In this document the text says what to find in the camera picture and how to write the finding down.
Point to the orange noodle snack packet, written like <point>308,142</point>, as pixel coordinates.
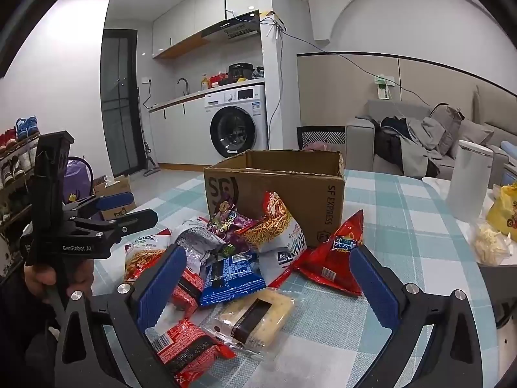
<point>270,222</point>

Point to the black patterned basket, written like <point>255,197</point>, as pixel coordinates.
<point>319,134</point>

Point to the white kitchen base cabinet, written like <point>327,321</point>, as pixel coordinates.
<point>177,133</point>

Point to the red triangular snack packet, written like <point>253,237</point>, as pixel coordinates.
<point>335,254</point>

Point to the metal faucet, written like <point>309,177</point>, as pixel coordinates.
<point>183,85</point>

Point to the brown cardboard box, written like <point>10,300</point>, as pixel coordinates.
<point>282,186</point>

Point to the purple bag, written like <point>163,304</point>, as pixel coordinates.
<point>78,180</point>

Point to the person's left hand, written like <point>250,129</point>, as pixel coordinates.
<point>40,275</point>

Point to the clear bag of white chips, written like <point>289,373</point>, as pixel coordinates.
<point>490,242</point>

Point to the blue shoes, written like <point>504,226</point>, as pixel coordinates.
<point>27,127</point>

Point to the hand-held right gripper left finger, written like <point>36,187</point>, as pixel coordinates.
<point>161,287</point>

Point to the black range hood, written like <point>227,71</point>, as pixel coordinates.
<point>234,28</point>

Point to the white wall cabinets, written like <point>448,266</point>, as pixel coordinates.
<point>194,12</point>

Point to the yellow plastic bag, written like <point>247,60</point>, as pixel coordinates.
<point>505,210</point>

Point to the red shoes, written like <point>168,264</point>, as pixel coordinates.
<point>8,138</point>

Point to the silver snack packet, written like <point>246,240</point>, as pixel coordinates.
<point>198,238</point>

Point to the stick vacuum cleaner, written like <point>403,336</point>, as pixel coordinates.
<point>147,153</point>

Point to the yellow bottle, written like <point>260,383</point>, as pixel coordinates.
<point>205,83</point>

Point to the grey sofa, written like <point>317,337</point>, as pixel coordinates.
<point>359,141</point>

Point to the small dark green packet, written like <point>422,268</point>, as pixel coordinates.
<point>223,252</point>

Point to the purple snack packet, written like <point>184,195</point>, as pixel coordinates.
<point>228,218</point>

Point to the white washing machine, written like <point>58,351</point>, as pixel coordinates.
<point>238,125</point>

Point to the blue snack packet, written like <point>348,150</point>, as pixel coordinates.
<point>238,279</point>

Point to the shoe rack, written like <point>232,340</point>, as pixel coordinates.
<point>16,194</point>

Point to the red box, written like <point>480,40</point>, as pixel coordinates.
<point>220,79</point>

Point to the white red noodle packet left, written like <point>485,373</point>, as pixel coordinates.
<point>139,256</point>

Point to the black rice cooker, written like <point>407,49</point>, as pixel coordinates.
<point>240,72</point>

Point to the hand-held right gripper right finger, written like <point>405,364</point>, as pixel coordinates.
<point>375,287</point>

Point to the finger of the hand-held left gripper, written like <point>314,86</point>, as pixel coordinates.
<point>133,220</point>
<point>117,201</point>

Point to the pile of dark clothes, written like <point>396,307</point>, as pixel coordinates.
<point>408,145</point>

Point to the black glass door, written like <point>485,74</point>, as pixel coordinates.
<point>121,101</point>

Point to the clear packet of yellow cake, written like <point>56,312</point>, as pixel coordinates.
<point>266,311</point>

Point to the small cardboard box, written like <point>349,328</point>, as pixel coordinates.
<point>117,186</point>

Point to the pink plastic bag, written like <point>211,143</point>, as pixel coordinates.
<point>323,146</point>

